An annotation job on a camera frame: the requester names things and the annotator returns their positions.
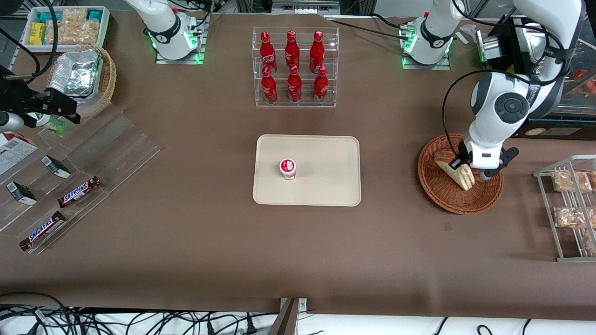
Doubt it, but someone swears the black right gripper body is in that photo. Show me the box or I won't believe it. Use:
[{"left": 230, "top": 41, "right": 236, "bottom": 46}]
[{"left": 0, "top": 65, "right": 36, "bottom": 129}]

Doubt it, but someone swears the triangle sandwich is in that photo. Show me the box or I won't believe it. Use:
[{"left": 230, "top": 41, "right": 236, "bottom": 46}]
[{"left": 434, "top": 149, "right": 476, "bottom": 192}]

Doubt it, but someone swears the silver foil tray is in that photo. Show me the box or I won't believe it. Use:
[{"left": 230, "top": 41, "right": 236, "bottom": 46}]
[{"left": 48, "top": 49, "right": 103, "bottom": 99}]

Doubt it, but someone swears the brown round wicker basket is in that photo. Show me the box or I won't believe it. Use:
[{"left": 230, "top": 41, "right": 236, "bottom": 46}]
[{"left": 418, "top": 134, "right": 504, "bottom": 215}]

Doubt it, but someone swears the tan wicker basket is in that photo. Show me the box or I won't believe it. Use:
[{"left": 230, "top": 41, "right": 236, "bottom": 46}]
[{"left": 47, "top": 44, "right": 117, "bottom": 120}]

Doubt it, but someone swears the beige plastic tray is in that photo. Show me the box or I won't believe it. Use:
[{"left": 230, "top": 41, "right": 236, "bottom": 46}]
[{"left": 253, "top": 134, "right": 362, "bottom": 207}]

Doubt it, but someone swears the small green label bottle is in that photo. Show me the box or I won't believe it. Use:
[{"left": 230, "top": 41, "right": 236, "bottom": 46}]
[{"left": 27, "top": 113, "right": 67, "bottom": 136}]

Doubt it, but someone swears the small black white box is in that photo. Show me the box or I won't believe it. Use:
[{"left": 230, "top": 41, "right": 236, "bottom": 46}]
[
  {"left": 6, "top": 181, "right": 38, "bottom": 206},
  {"left": 41, "top": 155, "right": 72, "bottom": 179}
]

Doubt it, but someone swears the white printed paper box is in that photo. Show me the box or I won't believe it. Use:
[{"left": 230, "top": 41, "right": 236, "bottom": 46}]
[{"left": 0, "top": 132, "right": 39, "bottom": 176}]

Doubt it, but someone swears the clear acrylic display shelf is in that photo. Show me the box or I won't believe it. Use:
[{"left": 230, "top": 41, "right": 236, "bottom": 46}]
[{"left": 0, "top": 101, "right": 163, "bottom": 255}]

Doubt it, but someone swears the yellow snack pack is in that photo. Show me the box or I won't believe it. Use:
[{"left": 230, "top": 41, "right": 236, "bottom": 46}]
[{"left": 30, "top": 22, "right": 47, "bottom": 46}]

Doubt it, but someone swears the clear bag of crackers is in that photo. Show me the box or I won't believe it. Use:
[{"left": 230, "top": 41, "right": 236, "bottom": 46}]
[
  {"left": 46, "top": 20, "right": 101, "bottom": 46},
  {"left": 62, "top": 8, "right": 88, "bottom": 25}
]

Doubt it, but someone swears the snickers chocolate bar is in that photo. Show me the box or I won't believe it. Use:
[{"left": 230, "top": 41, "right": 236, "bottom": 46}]
[
  {"left": 58, "top": 176, "right": 102, "bottom": 208},
  {"left": 19, "top": 211, "right": 67, "bottom": 251}
]

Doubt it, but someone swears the white plastic snack bin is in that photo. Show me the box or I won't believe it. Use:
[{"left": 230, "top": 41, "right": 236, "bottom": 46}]
[{"left": 21, "top": 6, "right": 111, "bottom": 54}]

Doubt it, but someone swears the black food warmer appliance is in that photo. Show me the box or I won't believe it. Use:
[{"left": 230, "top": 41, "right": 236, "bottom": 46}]
[{"left": 476, "top": 14, "right": 596, "bottom": 140}]

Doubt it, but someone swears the red cola bottle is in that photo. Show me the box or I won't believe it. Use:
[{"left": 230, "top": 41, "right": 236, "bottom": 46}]
[
  {"left": 313, "top": 66, "right": 330, "bottom": 104},
  {"left": 259, "top": 32, "right": 278, "bottom": 75},
  {"left": 287, "top": 66, "right": 303, "bottom": 103},
  {"left": 261, "top": 67, "right": 278, "bottom": 105},
  {"left": 285, "top": 31, "right": 301, "bottom": 73},
  {"left": 310, "top": 31, "right": 325, "bottom": 74}
]

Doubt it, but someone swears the clear acrylic bottle rack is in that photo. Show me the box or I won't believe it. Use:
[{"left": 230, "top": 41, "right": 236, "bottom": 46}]
[{"left": 252, "top": 27, "right": 340, "bottom": 109}]

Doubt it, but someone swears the red white yogurt cup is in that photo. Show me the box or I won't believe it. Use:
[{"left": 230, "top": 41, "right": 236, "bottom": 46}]
[{"left": 279, "top": 159, "right": 298, "bottom": 181}]

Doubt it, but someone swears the brown table cover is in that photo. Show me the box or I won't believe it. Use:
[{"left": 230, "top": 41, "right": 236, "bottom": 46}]
[{"left": 0, "top": 9, "right": 596, "bottom": 322}]

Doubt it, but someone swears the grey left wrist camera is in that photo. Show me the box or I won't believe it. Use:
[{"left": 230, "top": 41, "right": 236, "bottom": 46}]
[{"left": 479, "top": 147, "right": 520, "bottom": 181}]

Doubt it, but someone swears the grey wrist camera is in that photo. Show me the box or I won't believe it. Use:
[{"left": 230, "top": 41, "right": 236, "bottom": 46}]
[
  {"left": 0, "top": 111, "right": 25, "bottom": 133},
  {"left": 479, "top": 147, "right": 520, "bottom": 181}
]

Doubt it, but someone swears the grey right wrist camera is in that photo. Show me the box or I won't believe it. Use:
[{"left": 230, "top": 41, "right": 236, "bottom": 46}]
[{"left": 0, "top": 111, "right": 25, "bottom": 133}]

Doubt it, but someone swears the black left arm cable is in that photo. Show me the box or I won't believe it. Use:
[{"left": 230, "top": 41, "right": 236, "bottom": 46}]
[{"left": 441, "top": 9, "right": 580, "bottom": 161}]

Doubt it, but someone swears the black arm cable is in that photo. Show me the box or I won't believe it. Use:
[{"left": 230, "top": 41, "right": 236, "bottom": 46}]
[
  {"left": 0, "top": 0, "right": 59, "bottom": 87},
  {"left": 441, "top": 9, "right": 580, "bottom": 161}
]

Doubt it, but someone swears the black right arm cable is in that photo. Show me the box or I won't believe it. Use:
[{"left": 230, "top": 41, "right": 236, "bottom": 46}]
[{"left": 0, "top": 0, "right": 59, "bottom": 87}]

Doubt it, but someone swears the grey wire rack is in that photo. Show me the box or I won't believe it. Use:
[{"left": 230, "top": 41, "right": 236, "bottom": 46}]
[{"left": 533, "top": 155, "right": 596, "bottom": 263}]

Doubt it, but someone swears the black table cable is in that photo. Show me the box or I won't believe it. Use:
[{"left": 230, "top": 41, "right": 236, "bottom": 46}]
[{"left": 325, "top": 14, "right": 405, "bottom": 40}]

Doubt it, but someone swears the black cable tangle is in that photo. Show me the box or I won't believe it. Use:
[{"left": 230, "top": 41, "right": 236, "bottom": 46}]
[{"left": 0, "top": 292, "right": 280, "bottom": 335}]

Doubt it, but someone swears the metal table edge bracket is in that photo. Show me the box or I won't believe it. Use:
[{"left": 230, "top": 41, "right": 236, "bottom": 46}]
[{"left": 270, "top": 297, "right": 308, "bottom": 335}]

